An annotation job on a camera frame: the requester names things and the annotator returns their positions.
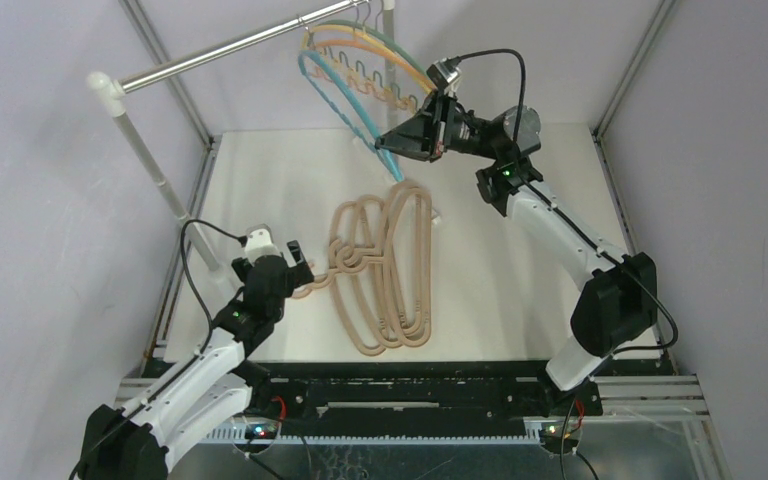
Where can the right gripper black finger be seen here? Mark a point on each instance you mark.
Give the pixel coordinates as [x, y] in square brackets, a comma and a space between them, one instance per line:
[416, 129]
[408, 146]

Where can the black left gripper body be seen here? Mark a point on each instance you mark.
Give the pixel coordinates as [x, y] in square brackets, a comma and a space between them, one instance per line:
[289, 290]

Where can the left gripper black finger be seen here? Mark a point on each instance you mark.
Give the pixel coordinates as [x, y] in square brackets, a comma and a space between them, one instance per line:
[300, 273]
[242, 268]

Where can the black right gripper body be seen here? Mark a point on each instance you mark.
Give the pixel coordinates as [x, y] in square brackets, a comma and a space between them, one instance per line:
[437, 126]

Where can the blue wire hanger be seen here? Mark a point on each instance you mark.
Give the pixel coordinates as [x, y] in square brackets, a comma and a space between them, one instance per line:
[338, 96]

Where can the green wire hanger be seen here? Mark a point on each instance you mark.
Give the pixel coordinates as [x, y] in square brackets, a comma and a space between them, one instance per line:
[322, 37]

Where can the yellow wire hanger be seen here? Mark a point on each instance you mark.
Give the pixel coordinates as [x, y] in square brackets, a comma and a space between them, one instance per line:
[366, 59]

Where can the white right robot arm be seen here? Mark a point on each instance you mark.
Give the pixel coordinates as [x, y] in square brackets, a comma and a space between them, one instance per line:
[617, 291]

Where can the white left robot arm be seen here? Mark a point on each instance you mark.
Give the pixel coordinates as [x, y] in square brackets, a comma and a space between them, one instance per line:
[150, 433]

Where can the beige plastic hanger leftmost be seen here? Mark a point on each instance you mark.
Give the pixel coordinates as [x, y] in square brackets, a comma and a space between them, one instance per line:
[351, 311]

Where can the beige plastic hanger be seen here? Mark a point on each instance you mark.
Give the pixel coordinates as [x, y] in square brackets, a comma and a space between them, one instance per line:
[351, 311]
[394, 302]
[417, 318]
[384, 324]

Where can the beige plastic hanger top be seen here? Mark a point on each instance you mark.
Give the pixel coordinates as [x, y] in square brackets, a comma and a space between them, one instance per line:
[417, 318]

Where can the metal clothes rack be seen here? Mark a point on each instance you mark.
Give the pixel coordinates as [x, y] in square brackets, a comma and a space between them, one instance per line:
[281, 159]

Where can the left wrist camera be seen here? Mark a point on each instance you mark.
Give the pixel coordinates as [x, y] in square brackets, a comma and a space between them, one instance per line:
[259, 243]

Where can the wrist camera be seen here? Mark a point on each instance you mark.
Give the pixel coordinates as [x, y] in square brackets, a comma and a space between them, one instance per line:
[445, 75]
[259, 243]

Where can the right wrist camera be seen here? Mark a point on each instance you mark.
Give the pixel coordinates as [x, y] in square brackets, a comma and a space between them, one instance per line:
[445, 75]

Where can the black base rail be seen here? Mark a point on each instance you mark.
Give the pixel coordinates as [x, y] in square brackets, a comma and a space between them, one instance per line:
[407, 399]

